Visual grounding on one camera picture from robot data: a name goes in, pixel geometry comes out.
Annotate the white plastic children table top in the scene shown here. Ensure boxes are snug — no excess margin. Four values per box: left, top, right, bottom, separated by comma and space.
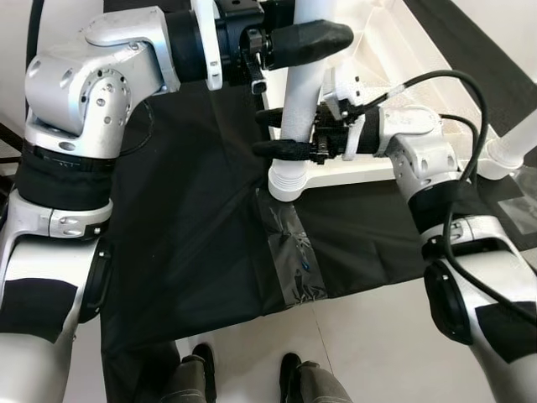
268, 0, 537, 190

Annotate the black tablecloth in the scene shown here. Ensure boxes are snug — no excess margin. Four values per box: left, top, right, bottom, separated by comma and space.
17, 0, 537, 403

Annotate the grey robot left leg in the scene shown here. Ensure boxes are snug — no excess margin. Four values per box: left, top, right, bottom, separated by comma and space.
159, 343, 217, 403

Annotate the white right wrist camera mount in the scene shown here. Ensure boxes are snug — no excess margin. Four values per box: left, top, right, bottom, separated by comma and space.
319, 67, 370, 160

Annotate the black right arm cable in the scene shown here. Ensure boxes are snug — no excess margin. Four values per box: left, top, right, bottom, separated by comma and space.
357, 70, 537, 324

